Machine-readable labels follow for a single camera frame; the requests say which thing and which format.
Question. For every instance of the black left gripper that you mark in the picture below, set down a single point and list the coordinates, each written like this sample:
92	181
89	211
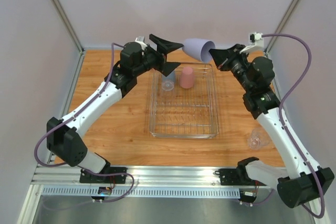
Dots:
164	46

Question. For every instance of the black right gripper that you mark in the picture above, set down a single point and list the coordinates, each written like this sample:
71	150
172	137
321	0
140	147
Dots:
227	61

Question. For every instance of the lavender plastic cup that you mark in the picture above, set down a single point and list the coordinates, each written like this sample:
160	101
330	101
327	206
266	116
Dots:
198	49

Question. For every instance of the blue plastic cup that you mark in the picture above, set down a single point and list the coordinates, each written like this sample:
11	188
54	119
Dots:
171	77

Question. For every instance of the clear glass cup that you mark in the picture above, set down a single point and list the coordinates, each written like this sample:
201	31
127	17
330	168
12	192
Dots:
167	87
258	139

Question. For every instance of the pink plastic cup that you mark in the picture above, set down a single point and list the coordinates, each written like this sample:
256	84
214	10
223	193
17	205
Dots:
187	78

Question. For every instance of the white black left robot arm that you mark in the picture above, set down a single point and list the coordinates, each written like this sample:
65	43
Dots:
64	136

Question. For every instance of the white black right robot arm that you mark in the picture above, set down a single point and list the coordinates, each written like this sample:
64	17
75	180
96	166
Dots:
304	179

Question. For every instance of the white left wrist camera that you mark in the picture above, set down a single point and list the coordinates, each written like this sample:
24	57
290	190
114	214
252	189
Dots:
141	40

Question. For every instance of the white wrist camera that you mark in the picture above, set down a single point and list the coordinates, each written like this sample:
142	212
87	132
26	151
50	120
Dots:
141	40
256	43

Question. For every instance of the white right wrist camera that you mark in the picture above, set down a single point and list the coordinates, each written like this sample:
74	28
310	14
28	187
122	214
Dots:
256	43

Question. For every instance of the metal wire dish rack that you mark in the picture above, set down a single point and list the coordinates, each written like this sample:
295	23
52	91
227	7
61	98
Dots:
188	113

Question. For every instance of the aluminium frame post right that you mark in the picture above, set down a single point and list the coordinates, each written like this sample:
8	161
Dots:
287	16

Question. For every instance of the aluminium frame post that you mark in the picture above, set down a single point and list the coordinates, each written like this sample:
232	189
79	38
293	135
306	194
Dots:
69	27
287	16

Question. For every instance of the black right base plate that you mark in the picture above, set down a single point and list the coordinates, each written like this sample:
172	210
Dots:
229	177

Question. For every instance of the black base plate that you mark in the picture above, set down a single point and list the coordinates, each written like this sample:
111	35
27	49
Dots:
229	177
108	175

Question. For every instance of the aluminium frame post left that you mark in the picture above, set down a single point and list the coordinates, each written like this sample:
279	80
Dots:
69	27

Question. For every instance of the slotted white cable duct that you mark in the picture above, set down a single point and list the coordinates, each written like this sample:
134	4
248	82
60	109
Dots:
230	193

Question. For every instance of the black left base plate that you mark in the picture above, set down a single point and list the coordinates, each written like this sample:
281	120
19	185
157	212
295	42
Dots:
108	175

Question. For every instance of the aluminium front rail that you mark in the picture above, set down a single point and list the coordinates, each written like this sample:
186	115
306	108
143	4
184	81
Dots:
145	176

